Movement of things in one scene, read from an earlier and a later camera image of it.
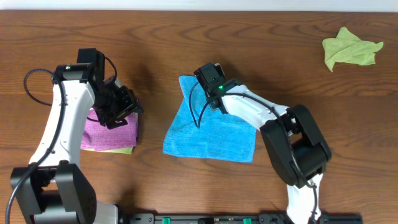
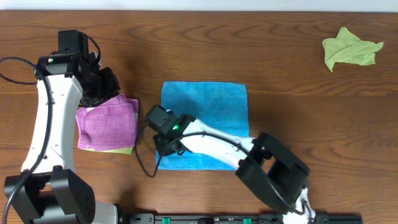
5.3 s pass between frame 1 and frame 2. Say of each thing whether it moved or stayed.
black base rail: stayed
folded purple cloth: stayed
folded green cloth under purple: stayed
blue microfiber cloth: moved
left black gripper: moved
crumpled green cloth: stayed
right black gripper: moved
